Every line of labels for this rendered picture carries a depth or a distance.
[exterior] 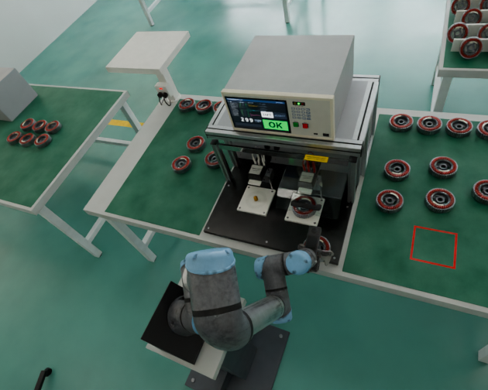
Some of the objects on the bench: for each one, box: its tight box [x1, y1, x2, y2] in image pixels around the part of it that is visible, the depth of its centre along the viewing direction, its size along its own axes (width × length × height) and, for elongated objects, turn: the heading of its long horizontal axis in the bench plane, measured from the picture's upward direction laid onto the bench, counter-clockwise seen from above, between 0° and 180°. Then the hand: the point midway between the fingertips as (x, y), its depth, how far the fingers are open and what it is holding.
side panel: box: [362, 86, 380, 176], centre depth 159 cm, size 28×3×32 cm, turn 168°
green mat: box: [105, 99, 233, 235], centre depth 200 cm, size 94×61×1 cm, turn 168°
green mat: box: [342, 114, 488, 312], centre depth 151 cm, size 94×61×1 cm, turn 168°
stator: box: [376, 190, 404, 214], centre depth 151 cm, size 11×11×4 cm
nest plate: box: [237, 185, 276, 217], centre depth 167 cm, size 15×15×1 cm
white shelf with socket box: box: [105, 31, 191, 106], centre depth 209 cm, size 35×37×46 cm
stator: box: [424, 188, 455, 214], centre depth 146 cm, size 11×11×4 cm
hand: (317, 248), depth 141 cm, fingers closed on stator, 13 cm apart
